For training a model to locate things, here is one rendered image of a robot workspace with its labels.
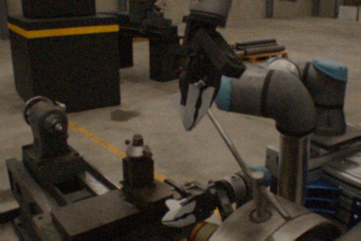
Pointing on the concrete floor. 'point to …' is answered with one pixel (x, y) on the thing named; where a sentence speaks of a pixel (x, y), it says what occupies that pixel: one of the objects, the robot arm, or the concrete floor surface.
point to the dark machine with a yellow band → (65, 54)
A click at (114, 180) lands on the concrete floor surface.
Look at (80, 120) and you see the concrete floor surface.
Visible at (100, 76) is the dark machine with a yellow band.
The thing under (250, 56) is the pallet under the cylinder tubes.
